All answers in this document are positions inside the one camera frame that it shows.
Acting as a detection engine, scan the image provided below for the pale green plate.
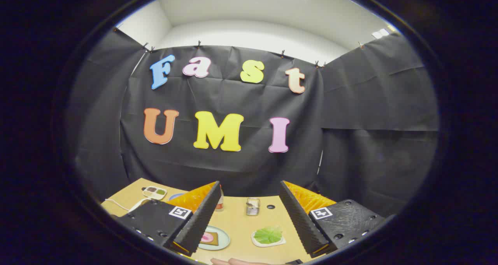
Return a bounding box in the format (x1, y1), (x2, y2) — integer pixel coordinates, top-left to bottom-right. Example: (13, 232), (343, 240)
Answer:
(198, 225), (231, 251)

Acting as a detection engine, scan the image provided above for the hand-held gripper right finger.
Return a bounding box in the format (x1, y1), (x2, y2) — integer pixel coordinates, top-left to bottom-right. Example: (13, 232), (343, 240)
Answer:
(279, 181), (386, 258)

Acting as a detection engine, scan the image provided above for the white square plate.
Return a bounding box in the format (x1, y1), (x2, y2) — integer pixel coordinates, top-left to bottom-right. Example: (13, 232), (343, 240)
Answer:
(251, 228), (286, 247)

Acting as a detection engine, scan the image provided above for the white divided seasoning tray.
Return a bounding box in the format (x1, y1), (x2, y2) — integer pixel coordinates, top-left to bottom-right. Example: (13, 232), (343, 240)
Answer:
(142, 186), (168, 200)

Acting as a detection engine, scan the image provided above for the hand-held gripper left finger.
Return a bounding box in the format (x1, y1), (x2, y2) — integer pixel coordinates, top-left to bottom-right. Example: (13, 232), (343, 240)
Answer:
(116, 181), (221, 257)

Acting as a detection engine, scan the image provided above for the green lettuce leaf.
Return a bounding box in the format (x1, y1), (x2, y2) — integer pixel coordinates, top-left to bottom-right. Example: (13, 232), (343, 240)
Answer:
(254, 226), (282, 244)

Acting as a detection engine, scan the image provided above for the white cable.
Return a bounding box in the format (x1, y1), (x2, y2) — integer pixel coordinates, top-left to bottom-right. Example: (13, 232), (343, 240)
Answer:
(104, 197), (150, 213)

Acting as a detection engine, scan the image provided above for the bread slice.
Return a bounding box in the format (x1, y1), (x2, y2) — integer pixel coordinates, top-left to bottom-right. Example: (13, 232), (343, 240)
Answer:
(199, 231), (219, 246)

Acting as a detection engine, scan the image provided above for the clear plastic water bottle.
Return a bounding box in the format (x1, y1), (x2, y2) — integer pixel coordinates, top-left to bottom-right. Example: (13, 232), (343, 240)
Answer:
(215, 184), (225, 212)

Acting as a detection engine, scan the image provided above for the wire cutlery holder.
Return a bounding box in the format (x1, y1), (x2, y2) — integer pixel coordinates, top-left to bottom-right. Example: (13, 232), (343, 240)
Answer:
(246, 197), (260, 216)

